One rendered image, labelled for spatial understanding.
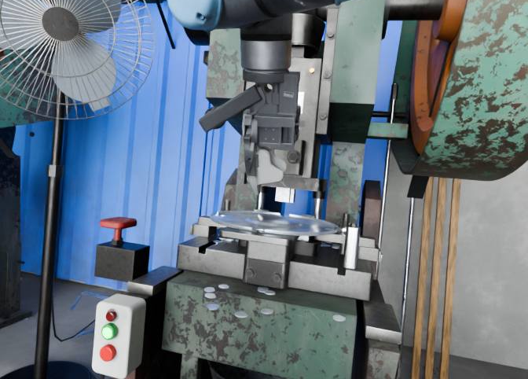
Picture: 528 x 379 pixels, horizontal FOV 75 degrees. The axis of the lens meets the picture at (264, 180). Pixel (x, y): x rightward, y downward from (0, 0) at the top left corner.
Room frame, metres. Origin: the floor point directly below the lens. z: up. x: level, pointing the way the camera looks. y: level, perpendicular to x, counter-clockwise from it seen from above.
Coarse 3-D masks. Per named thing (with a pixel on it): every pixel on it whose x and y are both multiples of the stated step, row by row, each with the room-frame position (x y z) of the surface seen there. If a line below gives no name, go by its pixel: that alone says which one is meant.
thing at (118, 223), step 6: (102, 222) 0.73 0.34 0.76; (108, 222) 0.73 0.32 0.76; (114, 222) 0.73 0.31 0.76; (120, 222) 0.73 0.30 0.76; (126, 222) 0.75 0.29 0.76; (132, 222) 0.76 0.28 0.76; (114, 228) 0.73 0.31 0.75; (120, 228) 0.73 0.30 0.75; (114, 234) 0.76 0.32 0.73; (120, 234) 0.76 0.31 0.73
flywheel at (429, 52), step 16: (448, 0) 0.76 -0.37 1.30; (464, 0) 0.75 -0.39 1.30; (448, 16) 0.78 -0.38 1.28; (416, 32) 1.15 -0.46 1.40; (432, 32) 1.08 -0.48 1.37; (448, 32) 0.81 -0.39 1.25; (416, 48) 1.12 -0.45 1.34; (432, 48) 1.05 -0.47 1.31; (416, 64) 1.12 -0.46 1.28; (432, 64) 1.03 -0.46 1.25; (448, 64) 0.85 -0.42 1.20; (416, 80) 1.10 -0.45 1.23; (432, 80) 1.01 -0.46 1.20; (416, 96) 1.07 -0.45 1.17; (432, 96) 0.98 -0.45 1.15; (416, 112) 1.03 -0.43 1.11; (432, 112) 0.96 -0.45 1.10; (416, 128) 0.98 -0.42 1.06; (416, 144) 0.96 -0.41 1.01
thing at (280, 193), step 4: (280, 188) 0.89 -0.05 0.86; (284, 188) 0.89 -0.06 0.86; (276, 192) 0.90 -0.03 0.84; (280, 192) 0.89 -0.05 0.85; (284, 192) 0.88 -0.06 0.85; (288, 192) 0.88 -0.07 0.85; (292, 192) 0.89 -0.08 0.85; (276, 196) 0.90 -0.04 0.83; (280, 196) 0.89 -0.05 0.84; (284, 196) 0.88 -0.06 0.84; (288, 196) 0.88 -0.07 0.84; (292, 196) 0.89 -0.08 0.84; (276, 200) 0.90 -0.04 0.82; (280, 200) 0.89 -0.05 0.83; (284, 200) 0.88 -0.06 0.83; (288, 200) 0.88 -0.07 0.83; (292, 200) 0.89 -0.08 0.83
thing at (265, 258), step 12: (228, 228) 0.66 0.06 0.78; (252, 240) 0.62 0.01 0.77; (264, 240) 0.61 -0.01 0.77; (276, 240) 0.61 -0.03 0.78; (288, 240) 0.61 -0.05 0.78; (252, 252) 0.74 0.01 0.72; (264, 252) 0.74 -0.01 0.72; (276, 252) 0.73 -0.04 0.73; (288, 252) 0.73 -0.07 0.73; (252, 264) 0.74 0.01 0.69; (264, 264) 0.74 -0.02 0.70; (276, 264) 0.73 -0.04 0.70; (288, 264) 0.73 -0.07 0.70; (252, 276) 0.74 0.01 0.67; (264, 276) 0.74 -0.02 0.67; (276, 276) 0.72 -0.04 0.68
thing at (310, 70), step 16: (304, 64) 0.82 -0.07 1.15; (320, 64) 0.81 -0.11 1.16; (304, 80) 0.82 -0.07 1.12; (320, 80) 0.81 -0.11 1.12; (304, 96) 0.82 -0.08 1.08; (304, 112) 0.82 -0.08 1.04; (304, 128) 0.82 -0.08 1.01; (304, 144) 0.80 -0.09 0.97; (320, 144) 0.92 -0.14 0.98; (288, 160) 0.79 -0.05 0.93; (304, 160) 0.82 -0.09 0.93; (304, 176) 0.81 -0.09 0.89
